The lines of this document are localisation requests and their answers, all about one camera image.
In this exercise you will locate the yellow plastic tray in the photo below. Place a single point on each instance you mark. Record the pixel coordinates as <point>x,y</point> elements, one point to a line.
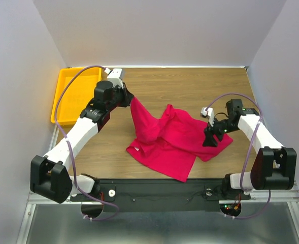
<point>77,96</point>

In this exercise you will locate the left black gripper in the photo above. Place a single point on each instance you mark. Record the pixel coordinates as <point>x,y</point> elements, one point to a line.
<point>127,95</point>

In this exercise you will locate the red t shirt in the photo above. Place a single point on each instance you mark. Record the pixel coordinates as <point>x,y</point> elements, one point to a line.
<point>170,144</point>

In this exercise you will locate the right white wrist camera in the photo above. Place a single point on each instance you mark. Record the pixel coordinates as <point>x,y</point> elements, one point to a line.
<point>208,112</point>

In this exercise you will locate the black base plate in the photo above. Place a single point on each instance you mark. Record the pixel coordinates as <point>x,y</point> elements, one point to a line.
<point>159,195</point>

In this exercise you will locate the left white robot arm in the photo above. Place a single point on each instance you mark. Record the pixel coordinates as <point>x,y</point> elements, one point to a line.
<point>49,175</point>

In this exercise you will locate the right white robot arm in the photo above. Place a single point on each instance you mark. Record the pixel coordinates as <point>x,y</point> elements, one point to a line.
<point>274,165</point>

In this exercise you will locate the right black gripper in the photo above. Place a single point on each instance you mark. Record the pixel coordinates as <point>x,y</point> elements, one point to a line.
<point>209,140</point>

